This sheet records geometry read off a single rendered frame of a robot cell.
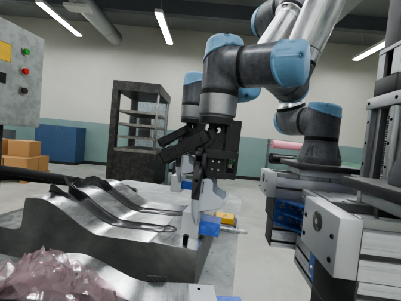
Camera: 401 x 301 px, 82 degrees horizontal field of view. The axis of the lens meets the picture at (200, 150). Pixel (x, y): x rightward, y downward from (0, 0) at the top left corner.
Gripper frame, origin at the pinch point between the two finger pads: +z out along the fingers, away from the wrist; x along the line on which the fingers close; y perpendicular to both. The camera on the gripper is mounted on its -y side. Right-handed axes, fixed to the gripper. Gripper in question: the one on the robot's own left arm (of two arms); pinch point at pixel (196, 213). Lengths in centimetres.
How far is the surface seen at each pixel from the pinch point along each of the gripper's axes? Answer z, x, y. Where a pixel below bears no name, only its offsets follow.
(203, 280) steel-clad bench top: 13.2, -1.2, 3.1
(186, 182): -0.4, 26.9, -9.5
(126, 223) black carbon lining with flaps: 5.4, 1.2, -16.2
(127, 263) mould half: 9.3, -7.1, -10.9
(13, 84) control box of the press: -29, 30, -85
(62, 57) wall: -214, 566, -569
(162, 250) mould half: 5.5, -7.0, -4.3
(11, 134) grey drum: 28, 428, -575
